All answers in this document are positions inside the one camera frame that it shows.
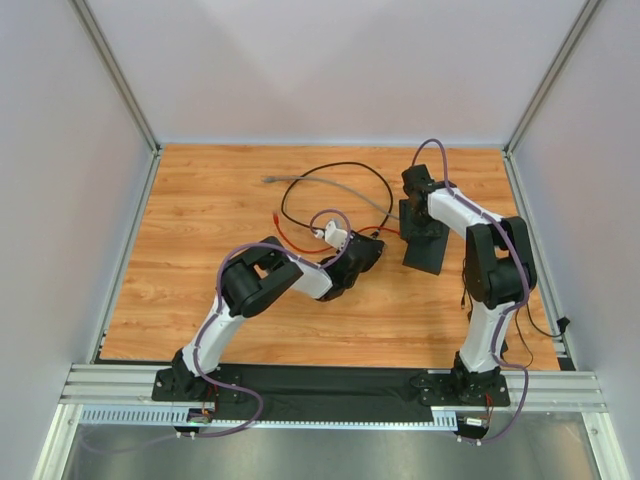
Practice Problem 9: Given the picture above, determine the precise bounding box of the black network switch box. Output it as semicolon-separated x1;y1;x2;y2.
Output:
401;221;449;275

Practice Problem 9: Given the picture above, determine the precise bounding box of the thick black ethernet cable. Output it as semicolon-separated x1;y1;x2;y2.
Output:
279;162;401;241

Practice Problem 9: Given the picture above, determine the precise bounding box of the thin black power cable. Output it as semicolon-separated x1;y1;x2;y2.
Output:
459;259;561;370

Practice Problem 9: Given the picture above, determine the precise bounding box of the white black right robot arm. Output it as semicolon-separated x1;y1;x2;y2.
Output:
399;165;537;405

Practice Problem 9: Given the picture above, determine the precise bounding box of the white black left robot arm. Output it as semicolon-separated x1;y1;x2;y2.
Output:
164;233;385;400

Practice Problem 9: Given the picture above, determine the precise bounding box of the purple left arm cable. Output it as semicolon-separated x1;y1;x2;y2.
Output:
79;209;351;454

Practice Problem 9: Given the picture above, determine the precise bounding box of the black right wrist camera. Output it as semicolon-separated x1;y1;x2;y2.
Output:
401;164;434;196

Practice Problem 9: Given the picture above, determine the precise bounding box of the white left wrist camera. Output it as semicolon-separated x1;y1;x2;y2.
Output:
323;220;349;249

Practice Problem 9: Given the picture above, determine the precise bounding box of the red ethernet cable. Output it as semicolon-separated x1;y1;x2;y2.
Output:
270;210;401;256

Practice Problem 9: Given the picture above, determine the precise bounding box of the grey ethernet cable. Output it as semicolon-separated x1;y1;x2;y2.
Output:
262;174;401;221

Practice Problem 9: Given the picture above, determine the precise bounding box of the right aluminium frame post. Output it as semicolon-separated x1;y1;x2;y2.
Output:
503;0;604;156

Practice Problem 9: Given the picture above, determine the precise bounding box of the aluminium frame post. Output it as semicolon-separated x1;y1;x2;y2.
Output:
68;0;162;154
503;0;604;156

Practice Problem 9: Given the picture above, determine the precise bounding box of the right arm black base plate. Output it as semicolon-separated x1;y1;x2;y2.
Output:
410;368;511;407

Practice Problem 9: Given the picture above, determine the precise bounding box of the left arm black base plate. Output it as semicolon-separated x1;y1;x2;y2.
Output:
151;368;252;404

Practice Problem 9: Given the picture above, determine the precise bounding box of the slotted grey cable duct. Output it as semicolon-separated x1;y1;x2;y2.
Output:
79;405;458;431

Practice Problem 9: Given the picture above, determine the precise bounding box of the aluminium front frame rail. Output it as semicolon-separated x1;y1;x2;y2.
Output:
59;364;607;413

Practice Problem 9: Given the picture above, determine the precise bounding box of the left aluminium frame post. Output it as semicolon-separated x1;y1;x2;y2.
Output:
68;0;162;154

